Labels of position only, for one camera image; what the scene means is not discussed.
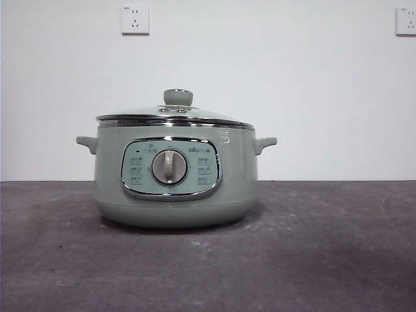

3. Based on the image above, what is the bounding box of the glass lid with green knob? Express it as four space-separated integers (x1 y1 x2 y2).
96 88 255 129

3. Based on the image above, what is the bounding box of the green electric cooking pot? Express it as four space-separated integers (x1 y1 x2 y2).
75 125 278 228

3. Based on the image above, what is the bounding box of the white wall socket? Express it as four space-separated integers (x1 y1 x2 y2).
121 5 151 36
395 6 416 36

